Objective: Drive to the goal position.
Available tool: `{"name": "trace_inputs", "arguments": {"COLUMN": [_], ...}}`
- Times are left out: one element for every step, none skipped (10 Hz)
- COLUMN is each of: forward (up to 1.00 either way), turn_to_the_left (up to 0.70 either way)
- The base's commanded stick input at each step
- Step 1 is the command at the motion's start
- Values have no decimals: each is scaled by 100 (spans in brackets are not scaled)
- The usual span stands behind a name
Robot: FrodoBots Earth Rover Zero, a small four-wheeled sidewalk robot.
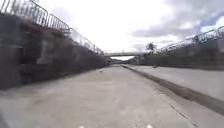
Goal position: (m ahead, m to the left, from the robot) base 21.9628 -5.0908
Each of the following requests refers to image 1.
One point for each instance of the concrete bridge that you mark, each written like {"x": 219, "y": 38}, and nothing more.
{"x": 122, "y": 54}

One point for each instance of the grey concrete channel floor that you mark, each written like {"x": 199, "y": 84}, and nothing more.
{"x": 110, "y": 96}

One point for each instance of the palm tree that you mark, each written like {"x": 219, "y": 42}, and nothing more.
{"x": 151, "y": 47}

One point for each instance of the dark water channel strip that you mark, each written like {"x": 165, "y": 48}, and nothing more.
{"x": 180, "y": 90}

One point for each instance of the grey concrete slab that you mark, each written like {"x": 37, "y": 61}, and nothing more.
{"x": 190, "y": 78}

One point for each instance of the metal railing fence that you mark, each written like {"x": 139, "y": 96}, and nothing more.
{"x": 36, "y": 13}
{"x": 196, "y": 38}

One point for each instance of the dark concrete slanted wall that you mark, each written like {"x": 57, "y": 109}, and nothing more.
{"x": 186, "y": 55}
{"x": 43, "y": 53}

